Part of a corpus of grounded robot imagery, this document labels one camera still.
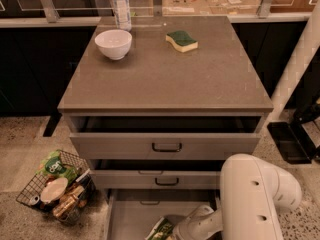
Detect green jalapeno chip bag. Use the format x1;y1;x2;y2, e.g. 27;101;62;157
145;217;174;240

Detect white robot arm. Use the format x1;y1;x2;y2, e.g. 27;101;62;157
172;154;302;240

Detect grey drawer cabinet with counter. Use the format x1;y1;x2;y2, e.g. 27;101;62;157
57;15;275;240

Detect top grey drawer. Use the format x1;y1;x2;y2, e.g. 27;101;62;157
71;116;260;160

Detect grey drawer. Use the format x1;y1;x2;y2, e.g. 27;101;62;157
106;189;220;240
91;160;225;189
71;116;260;160

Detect middle grey drawer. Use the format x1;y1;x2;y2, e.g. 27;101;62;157
91;160;225;189

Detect bottom grey drawer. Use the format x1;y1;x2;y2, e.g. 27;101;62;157
106;189;220;240

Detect green snack bag in basket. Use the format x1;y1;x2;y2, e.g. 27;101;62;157
36;150;78;182

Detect green yellow sponge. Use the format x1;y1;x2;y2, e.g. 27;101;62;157
166;30;198;53

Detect white ceramic bowl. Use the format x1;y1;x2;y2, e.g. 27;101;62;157
95;29;132;60

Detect cardboard box left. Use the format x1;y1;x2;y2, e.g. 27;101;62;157
162;0;211;15

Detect clear plastic water bottle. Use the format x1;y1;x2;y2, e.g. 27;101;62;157
112;0;132;31

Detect brown snack package in basket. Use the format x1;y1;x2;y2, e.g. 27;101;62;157
53;185;85;218

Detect white plate in basket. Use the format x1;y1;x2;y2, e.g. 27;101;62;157
40;177;68;203

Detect soda can in basket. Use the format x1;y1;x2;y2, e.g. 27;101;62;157
28;195;41;207

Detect black wire basket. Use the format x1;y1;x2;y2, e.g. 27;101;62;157
16;150;95;225

